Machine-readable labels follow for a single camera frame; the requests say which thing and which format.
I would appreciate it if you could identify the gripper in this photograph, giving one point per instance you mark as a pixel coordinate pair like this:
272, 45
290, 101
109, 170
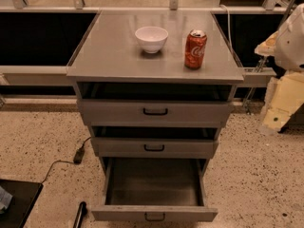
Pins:
291, 47

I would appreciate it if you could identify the grey bottom drawer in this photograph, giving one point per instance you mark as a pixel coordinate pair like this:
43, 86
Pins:
154, 190

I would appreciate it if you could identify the grey drawer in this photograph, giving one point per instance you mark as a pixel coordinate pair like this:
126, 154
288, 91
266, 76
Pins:
154, 113
154, 190
154, 148

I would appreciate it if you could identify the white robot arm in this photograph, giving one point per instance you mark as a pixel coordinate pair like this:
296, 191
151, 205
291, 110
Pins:
284, 96

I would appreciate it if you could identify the grey top drawer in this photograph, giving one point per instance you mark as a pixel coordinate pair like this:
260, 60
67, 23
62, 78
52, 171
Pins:
154, 113

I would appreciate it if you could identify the grey metal drawer cabinet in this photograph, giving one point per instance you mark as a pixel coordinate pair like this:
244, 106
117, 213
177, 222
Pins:
112, 66

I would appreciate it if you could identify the grey middle drawer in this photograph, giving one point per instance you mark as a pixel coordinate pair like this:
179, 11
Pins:
154, 148

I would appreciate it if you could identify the metal tripod pole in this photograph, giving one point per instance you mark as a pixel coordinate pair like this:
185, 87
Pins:
256, 79

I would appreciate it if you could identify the red cola can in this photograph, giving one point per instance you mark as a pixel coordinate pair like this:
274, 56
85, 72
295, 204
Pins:
195, 48

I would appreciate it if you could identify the white ceramic bowl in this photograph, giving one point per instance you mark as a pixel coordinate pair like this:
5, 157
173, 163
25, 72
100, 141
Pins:
151, 39

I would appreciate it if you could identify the black tray on floor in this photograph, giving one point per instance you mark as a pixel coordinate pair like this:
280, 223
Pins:
24, 195

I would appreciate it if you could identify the crumpled grey cloth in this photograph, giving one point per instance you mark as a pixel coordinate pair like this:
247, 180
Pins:
5, 200

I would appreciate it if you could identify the black power adapter with cable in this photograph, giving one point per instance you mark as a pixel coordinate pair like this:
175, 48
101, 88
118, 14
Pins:
77, 159

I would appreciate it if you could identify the black cylindrical handle on floor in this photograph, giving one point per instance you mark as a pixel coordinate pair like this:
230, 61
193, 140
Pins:
82, 211

